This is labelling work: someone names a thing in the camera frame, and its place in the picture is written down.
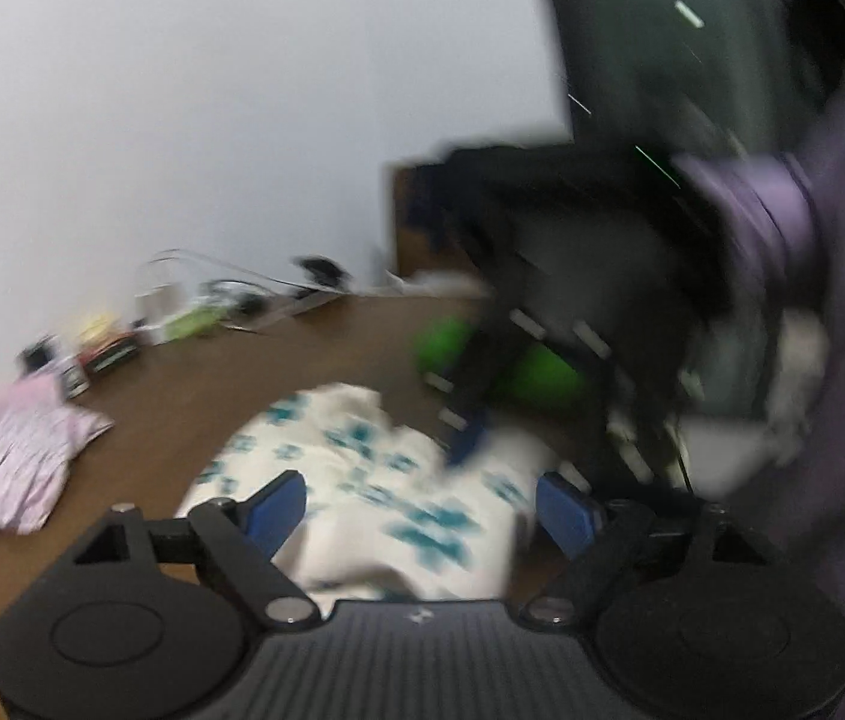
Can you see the dark rectangular box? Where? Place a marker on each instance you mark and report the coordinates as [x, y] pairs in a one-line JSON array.
[[113, 358]]

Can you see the brown wooden cabinet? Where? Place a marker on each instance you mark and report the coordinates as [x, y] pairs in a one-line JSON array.
[[411, 255]]

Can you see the dark glossy panel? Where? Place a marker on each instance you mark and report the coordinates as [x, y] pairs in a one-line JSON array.
[[655, 52]]

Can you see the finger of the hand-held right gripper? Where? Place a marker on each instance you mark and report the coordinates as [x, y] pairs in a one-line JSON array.
[[617, 390], [475, 435]]

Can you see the bright green object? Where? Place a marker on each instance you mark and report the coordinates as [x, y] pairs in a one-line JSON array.
[[542, 379]]

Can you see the person's right forearm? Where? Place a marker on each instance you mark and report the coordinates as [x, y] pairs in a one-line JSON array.
[[760, 225]]

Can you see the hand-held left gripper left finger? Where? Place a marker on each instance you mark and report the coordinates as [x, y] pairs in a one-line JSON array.
[[276, 506]]

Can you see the lime green pouch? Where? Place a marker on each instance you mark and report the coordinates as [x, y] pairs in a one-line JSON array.
[[190, 324]]

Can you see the pink ruffled floral garment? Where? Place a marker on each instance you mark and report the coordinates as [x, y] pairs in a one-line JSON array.
[[17, 457]]

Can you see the yellow pink note stack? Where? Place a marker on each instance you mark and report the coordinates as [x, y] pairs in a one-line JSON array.
[[100, 328]]

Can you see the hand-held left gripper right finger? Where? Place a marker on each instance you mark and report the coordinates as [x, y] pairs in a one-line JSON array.
[[565, 517]]

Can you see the cream cloth with green flowers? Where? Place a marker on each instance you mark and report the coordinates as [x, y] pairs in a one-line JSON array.
[[362, 465]]

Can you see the white charger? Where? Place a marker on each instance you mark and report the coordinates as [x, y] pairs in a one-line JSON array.
[[160, 307]]

